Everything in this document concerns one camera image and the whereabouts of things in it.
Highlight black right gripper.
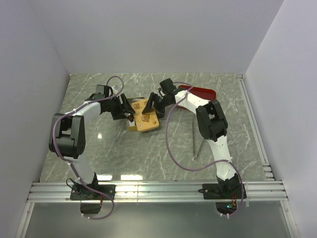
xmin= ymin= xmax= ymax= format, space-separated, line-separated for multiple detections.
xmin=142 ymin=93 xmax=172 ymax=121

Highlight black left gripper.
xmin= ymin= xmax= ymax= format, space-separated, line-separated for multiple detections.
xmin=107 ymin=93 xmax=135 ymax=120

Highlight brown chocolate piece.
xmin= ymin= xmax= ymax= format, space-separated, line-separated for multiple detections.
xmin=127 ymin=115 xmax=134 ymax=122

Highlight silver tin lid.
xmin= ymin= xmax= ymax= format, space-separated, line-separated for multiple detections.
xmin=131 ymin=99 xmax=159 ymax=132

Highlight silver metal tweezers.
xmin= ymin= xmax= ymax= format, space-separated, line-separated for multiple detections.
xmin=192 ymin=120 xmax=204 ymax=160

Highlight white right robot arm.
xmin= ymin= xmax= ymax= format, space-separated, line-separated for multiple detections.
xmin=153 ymin=78 xmax=244 ymax=198

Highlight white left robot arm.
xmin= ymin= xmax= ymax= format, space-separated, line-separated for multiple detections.
xmin=49 ymin=85 xmax=136 ymax=200

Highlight gold metal tin box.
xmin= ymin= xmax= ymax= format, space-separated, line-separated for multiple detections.
xmin=127 ymin=97 xmax=145 ymax=131

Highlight red rectangular tray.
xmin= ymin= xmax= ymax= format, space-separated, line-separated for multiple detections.
xmin=177 ymin=87 xmax=217 ymax=113

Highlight electronics board with led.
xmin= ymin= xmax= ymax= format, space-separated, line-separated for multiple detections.
xmin=215 ymin=195 xmax=238 ymax=215

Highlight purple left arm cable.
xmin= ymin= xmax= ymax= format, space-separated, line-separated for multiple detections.
xmin=51 ymin=75 xmax=124 ymax=221

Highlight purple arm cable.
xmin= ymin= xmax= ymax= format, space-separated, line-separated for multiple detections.
xmin=51 ymin=75 xmax=124 ymax=221
xmin=165 ymin=81 xmax=248 ymax=218

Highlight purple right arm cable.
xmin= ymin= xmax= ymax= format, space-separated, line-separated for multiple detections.
xmin=165 ymin=81 xmax=248 ymax=218

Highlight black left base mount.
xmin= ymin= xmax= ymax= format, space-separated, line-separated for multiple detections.
xmin=69 ymin=184 xmax=116 ymax=200

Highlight black box under rail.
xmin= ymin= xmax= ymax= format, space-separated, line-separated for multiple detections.
xmin=80 ymin=202 xmax=102 ymax=215

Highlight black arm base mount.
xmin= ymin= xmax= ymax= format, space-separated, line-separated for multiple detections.
xmin=198 ymin=183 xmax=247 ymax=200

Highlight aluminium rail frame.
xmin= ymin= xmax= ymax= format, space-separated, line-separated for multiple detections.
xmin=19 ymin=74 xmax=299 ymax=238

